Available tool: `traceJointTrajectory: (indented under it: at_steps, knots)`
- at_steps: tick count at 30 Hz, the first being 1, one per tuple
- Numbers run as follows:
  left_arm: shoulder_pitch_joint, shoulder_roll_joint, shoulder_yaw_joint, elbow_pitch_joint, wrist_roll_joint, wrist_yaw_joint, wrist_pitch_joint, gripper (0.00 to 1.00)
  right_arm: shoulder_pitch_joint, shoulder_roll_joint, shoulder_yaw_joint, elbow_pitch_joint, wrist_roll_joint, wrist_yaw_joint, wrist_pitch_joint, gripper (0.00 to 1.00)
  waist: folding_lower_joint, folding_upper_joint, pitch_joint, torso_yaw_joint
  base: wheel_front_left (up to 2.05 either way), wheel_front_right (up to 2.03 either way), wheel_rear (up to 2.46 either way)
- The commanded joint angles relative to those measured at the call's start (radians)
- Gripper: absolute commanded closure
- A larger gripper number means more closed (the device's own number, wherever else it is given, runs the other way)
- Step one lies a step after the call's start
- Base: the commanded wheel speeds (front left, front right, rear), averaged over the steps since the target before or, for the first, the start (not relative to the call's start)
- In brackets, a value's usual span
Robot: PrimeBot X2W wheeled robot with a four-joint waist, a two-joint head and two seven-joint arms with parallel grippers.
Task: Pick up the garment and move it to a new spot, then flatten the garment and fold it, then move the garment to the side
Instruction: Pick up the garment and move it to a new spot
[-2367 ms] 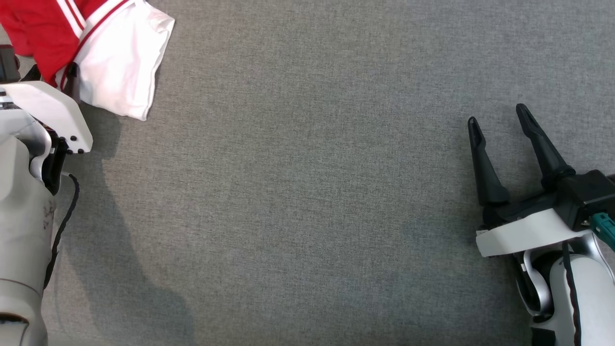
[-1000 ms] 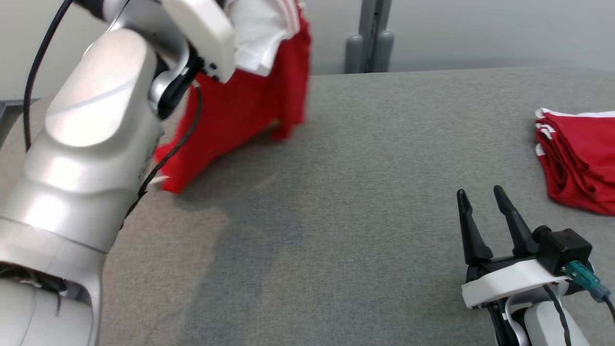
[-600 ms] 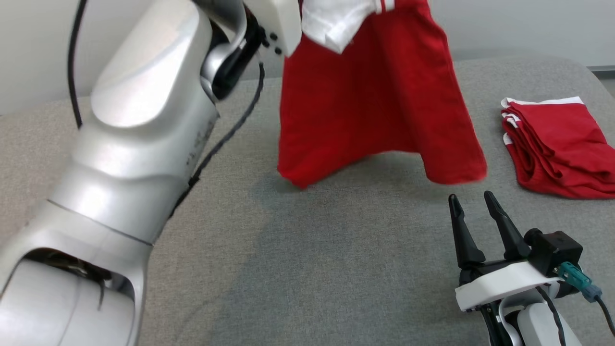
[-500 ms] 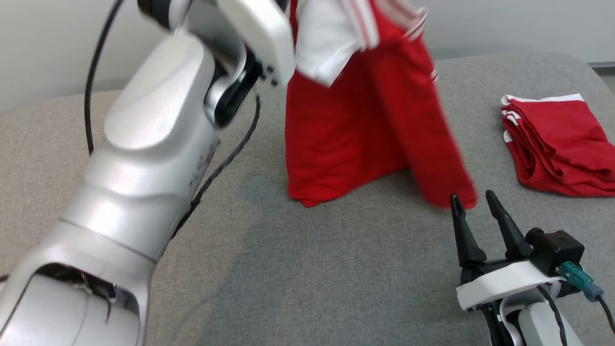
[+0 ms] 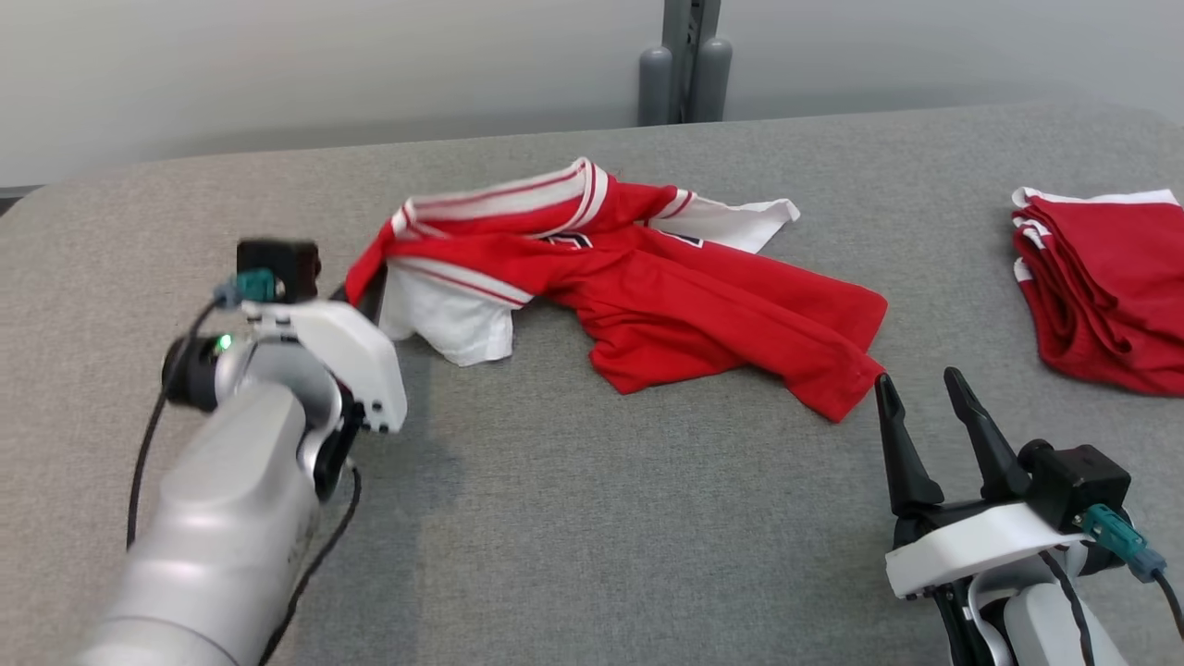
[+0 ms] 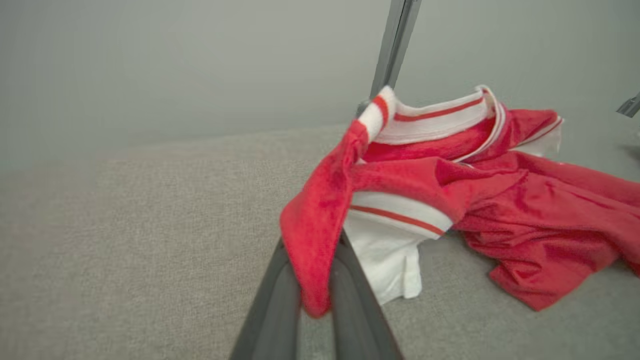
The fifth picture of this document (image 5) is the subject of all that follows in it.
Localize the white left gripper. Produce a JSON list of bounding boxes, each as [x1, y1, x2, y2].
[[242, 268, 408, 434]]

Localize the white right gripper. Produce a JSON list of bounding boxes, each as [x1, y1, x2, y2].
[[874, 367, 1092, 600]]

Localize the red shorts with white trim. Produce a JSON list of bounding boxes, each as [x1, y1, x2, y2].
[[1011, 187, 1184, 397]]

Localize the red jersey with white sleeves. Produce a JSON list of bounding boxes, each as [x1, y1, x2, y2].
[[344, 157, 889, 425]]

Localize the teal left cable connector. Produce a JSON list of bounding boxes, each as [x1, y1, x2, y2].
[[215, 268, 278, 311]]

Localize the teal cable connector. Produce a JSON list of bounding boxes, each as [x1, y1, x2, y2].
[[1078, 504, 1168, 584], [215, 268, 278, 311]]

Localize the teal right cable connector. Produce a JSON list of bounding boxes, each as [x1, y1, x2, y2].
[[1078, 504, 1168, 584]]

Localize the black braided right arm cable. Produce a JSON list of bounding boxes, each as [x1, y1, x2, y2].
[[1036, 550, 1097, 666]]

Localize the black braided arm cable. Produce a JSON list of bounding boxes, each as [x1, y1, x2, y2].
[[1036, 550, 1097, 666], [259, 462, 364, 666]]

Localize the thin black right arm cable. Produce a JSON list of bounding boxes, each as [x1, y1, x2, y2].
[[1152, 569, 1184, 639]]

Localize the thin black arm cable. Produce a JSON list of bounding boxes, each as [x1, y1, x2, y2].
[[127, 301, 218, 551], [1152, 569, 1184, 639]]

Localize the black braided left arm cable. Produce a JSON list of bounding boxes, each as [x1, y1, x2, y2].
[[259, 462, 364, 666]]

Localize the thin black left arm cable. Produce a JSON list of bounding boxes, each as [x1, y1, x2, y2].
[[127, 301, 218, 551]]

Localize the grey metal post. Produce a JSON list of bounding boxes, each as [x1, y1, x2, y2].
[[638, 0, 734, 127]]

